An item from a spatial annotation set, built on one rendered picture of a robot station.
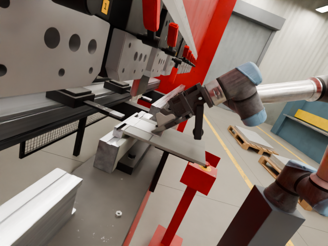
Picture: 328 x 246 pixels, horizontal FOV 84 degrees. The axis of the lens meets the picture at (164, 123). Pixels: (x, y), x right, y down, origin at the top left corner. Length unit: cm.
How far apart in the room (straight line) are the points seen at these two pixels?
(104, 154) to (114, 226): 20
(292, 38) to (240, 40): 211
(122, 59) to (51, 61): 14
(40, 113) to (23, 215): 37
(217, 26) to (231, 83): 226
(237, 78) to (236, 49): 810
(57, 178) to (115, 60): 24
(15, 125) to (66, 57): 43
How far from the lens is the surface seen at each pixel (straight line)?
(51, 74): 20
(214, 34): 277
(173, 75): 73
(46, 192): 39
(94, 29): 23
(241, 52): 874
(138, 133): 57
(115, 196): 52
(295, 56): 981
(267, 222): 110
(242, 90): 57
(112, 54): 31
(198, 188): 104
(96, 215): 48
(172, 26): 47
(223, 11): 283
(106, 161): 57
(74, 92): 69
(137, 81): 56
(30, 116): 64
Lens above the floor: 124
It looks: 19 degrees down
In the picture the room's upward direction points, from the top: 20 degrees clockwise
